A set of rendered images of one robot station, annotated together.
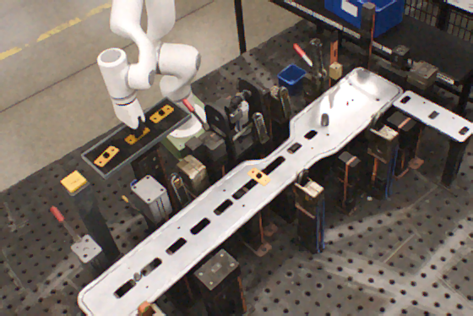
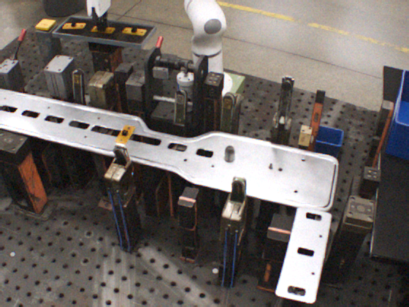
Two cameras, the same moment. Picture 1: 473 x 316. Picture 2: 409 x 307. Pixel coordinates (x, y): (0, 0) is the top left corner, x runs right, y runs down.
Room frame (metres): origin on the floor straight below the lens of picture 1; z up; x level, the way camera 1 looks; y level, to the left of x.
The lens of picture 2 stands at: (0.80, -1.13, 2.02)
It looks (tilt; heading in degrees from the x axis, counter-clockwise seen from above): 45 degrees down; 54
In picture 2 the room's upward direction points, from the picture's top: straight up
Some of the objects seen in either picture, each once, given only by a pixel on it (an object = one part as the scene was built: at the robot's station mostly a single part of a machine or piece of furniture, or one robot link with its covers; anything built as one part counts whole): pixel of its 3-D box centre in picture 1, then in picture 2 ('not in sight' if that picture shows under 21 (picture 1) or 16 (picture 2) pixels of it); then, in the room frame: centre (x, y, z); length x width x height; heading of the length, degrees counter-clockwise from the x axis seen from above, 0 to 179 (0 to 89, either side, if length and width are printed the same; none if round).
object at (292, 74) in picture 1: (291, 81); (327, 143); (1.97, -0.32, 0.74); 0.11 x 0.10 x 0.09; 127
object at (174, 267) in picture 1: (257, 182); (118, 136); (1.23, -0.07, 1.00); 1.38 x 0.22 x 0.02; 127
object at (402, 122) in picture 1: (396, 146); (274, 254); (1.42, -0.63, 0.84); 0.11 x 0.10 x 0.28; 37
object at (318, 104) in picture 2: (332, 82); (309, 151); (1.71, -0.44, 0.95); 0.03 x 0.01 x 0.50; 127
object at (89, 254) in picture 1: (101, 276); (17, 101); (1.03, 0.49, 0.88); 0.11 x 0.10 x 0.36; 37
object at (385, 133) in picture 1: (379, 163); (231, 243); (1.32, -0.53, 0.87); 0.12 x 0.09 x 0.35; 37
